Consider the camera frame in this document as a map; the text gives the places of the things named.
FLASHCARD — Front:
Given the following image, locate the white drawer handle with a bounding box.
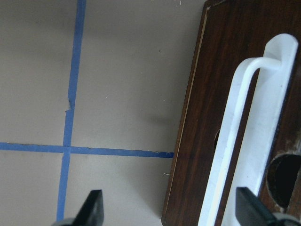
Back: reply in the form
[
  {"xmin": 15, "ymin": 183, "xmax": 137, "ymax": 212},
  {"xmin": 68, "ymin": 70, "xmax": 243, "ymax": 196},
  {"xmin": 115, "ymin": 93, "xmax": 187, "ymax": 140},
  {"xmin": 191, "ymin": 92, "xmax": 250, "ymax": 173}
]
[{"xmin": 198, "ymin": 33, "xmax": 299, "ymax": 226}]

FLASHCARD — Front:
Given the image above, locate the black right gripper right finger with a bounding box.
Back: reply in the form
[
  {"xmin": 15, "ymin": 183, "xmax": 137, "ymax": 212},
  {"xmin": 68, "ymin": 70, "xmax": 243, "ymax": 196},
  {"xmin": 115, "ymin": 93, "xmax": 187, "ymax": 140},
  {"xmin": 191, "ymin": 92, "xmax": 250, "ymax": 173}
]
[{"xmin": 235, "ymin": 187, "xmax": 277, "ymax": 226}]

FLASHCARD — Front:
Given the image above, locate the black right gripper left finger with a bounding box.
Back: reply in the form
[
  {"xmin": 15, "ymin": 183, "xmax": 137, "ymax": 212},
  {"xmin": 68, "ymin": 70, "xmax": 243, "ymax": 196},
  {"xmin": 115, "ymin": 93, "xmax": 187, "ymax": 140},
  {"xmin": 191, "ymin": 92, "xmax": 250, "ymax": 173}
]
[{"xmin": 72, "ymin": 190, "xmax": 104, "ymax": 226}]

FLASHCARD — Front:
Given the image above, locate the dark wooden drawer cabinet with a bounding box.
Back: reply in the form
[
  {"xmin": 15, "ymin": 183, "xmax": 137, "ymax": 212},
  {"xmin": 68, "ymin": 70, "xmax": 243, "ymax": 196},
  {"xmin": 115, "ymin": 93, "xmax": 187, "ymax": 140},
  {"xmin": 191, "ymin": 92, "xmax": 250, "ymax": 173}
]
[{"xmin": 161, "ymin": 0, "xmax": 301, "ymax": 226}]

